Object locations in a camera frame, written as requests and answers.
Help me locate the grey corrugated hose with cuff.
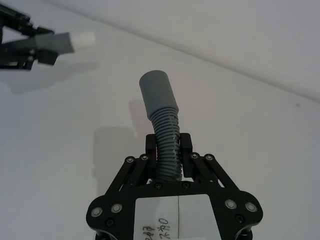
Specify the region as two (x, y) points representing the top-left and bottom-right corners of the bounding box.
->
(138, 70), (183, 182)

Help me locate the grey tube with white tip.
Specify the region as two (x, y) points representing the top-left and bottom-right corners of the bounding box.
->
(0, 31), (97, 55)

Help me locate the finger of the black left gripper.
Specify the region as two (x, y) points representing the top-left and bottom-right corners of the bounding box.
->
(0, 47), (58, 72)
(0, 0), (55, 36)

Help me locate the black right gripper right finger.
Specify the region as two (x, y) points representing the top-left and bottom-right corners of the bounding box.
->
(180, 132), (241, 192)

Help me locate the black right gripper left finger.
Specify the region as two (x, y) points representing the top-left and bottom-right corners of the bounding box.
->
(104, 133), (159, 196)

